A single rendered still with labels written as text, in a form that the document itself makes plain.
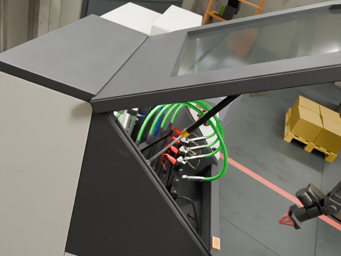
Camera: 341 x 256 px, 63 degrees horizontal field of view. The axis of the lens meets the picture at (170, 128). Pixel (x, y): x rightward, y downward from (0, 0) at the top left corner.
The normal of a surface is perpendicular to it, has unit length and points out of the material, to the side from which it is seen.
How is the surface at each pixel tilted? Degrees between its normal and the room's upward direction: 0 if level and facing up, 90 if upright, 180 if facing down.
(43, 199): 90
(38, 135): 90
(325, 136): 90
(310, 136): 90
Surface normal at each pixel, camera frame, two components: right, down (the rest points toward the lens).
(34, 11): -0.48, 0.34
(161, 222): -0.13, 0.51
